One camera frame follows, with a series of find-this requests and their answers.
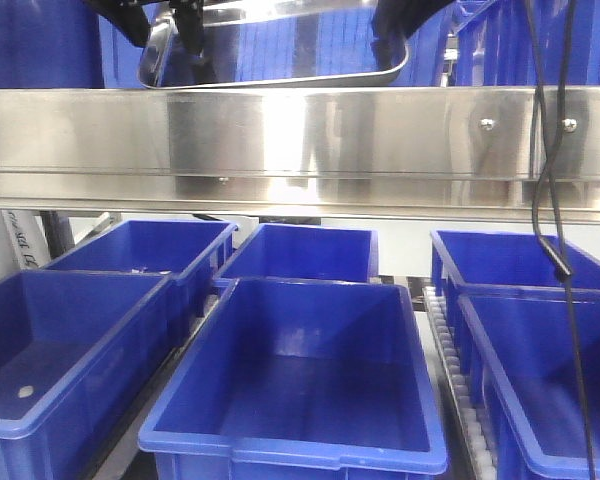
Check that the blue bin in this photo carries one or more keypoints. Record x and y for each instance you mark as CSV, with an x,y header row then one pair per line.
x,y
297,379
75,350
303,252
188,252
523,364
504,264

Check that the blue bin lower rear right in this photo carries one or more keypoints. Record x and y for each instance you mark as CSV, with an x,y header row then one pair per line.
x,y
504,264

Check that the stainless steel rack front rail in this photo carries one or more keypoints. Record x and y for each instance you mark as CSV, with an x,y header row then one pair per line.
x,y
456,153

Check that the lower white roller track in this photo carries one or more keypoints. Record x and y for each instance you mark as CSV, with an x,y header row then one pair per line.
x,y
470,435

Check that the blue bin lower rear left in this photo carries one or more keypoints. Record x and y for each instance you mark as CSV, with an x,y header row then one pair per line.
x,y
188,252

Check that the silver metal tray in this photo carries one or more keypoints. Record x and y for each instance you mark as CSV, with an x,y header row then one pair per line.
x,y
272,43

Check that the blue bin lower rear centre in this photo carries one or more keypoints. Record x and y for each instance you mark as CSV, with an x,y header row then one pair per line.
x,y
303,252

